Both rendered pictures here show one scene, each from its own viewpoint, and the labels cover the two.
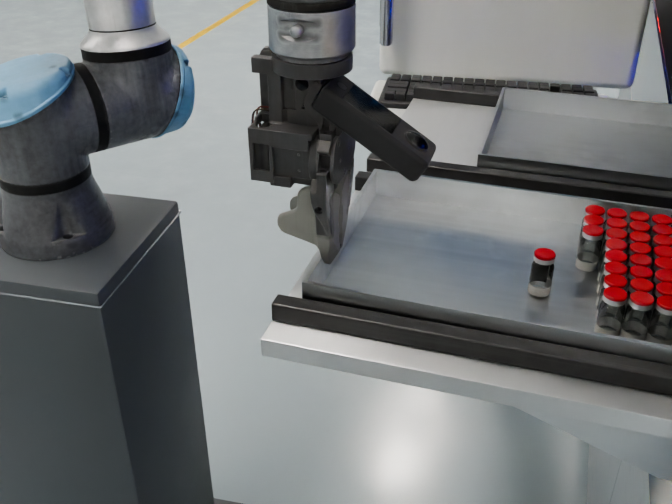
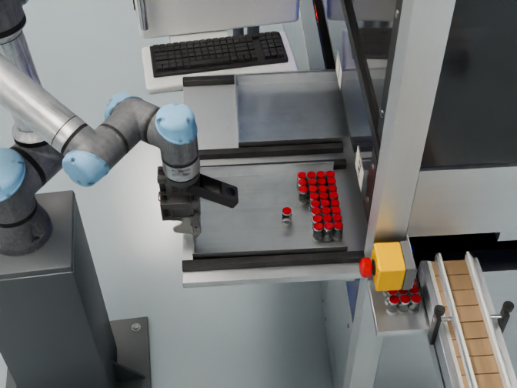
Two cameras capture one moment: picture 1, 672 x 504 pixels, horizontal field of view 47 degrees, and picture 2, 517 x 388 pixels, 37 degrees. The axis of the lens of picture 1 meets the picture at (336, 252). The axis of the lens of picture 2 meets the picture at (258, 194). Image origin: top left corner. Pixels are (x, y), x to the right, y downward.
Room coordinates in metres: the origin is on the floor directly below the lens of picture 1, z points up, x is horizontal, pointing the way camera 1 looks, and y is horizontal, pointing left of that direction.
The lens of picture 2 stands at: (-0.41, 0.25, 2.25)
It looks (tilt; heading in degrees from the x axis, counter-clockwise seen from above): 48 degrees down; 340
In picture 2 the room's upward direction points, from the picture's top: 1 degrees counter-clockwise
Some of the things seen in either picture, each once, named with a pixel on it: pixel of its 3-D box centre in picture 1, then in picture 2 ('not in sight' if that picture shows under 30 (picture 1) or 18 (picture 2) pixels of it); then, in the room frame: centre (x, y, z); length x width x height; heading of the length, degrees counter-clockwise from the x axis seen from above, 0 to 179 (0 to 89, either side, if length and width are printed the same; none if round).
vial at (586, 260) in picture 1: (589, 248); (302, 195); (0.68, -0.26, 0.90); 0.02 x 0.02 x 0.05
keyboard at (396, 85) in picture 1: (489, 95); (218, 52); (1.37, -0.28, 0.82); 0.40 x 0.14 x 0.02; 79
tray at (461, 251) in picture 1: (499, 257); (266, 210); (0.68, -0.17, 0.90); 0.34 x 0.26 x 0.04; 72
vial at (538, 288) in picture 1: (541, 274); (286, 217); (0.64, -0.20, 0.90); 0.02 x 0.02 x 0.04
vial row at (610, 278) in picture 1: (612, 268); (314, 205); (0.64, -0.27, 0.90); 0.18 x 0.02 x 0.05; 162
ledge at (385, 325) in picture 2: not in sight; (405, 306); (0.34, -0.35, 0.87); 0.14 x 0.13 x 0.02; 73
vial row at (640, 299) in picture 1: (636, 272); (324, 205); (0.64, -0.30, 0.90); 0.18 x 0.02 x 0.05; 162
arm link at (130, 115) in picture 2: not in sight; (131, 122); (0.73, 0.10, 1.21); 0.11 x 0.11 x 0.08; 37
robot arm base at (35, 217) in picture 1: (51, 199); (15, 218); (0.92, 0.38, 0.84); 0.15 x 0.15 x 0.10
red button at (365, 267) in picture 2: not in sight; (368, 267); (0.38, -0.28, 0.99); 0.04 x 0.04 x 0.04; 73
